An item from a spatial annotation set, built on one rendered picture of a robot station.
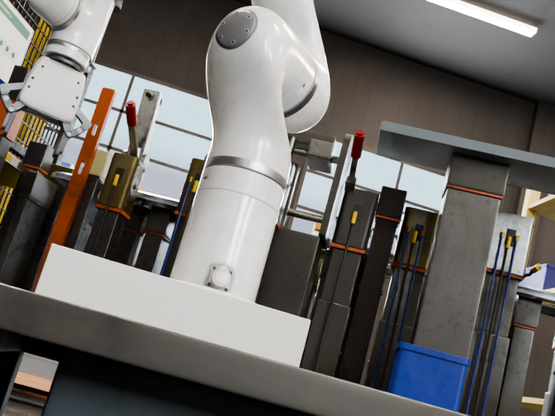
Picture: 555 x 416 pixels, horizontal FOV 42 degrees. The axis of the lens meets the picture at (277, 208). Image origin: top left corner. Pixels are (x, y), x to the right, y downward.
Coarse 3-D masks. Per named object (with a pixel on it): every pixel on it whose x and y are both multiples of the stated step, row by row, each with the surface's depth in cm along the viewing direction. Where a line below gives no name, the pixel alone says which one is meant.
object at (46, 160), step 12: (36, 144) 177; (48, 144) 177; (24, 156) 176; (36, 156) 176; (48, 156) 178; (24, 168) 176; (36, 168) 175; (48, 168) 179; (12, 204) 174; (0, 228) 172; (0, 240) 172
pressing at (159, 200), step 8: (56, 176) 164; (64, 176) 164; (64, 184) 174; (144, 192) 161; (136, 200) 171; (144, 200) 168; (152, 200) 161; (160, 200) 160; (168, 200) 160; (176, 200) 160; (168, 208) 170; (176, 208) 167; (368, 248) 155; (320, 256) 174; (520, 288) 150; (528, 288) 150; (528, 296) 157; (536, 296) 155; (544, 296) 149; (552, 296) 149; (544, 304) 159; (544, 312) 166; (552, 312) 165
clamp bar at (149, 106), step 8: (144, 96) 160; (152, 96) 159; (160, 96) 161; (144, 104) 160; (152, 104) 159; (160, 104) 164; (144, 112) 160; (152, 112) 159; (144, 120) 159; (152, 120) 159; (144, 128) 159; (152, 128) 161; (144, 136) 159; (144, 144) 159; (128, 152) 159; (144, 152) 159
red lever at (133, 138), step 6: (126, 102) 150; (132, 102) 149; (126, 108) 150; (132, 108) 149; (126, 114) 151; (132, 114) 150; (126, 120) 152; (132, 120) 151; (132, 126) 152; (132, 132) 154; (132, 138) 155; (132, 144) 156; (132, 150) 157; (138, 150) 158; (138, 156) 159
